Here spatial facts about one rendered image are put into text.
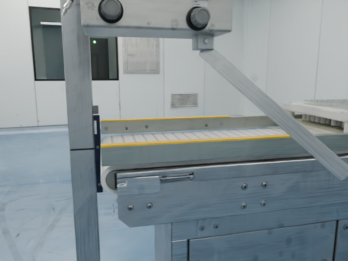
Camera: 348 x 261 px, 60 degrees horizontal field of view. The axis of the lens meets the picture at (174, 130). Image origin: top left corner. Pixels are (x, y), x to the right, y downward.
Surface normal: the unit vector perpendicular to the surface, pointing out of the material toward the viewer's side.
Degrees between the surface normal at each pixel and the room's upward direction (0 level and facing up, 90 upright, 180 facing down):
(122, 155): 90
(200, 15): 90
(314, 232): 90
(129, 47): 90
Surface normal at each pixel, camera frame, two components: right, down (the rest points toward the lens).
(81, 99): 0.23, 0.18
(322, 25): -0.94, 0.07
